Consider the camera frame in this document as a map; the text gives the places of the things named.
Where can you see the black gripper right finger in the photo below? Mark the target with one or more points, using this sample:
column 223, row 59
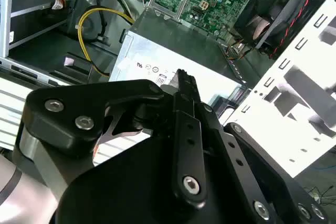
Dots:
column 235, row 153

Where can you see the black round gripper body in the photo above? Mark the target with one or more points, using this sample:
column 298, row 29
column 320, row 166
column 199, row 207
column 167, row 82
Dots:
column 118, row 195

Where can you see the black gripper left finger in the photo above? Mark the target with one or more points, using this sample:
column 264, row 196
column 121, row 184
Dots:
column 65, row 113

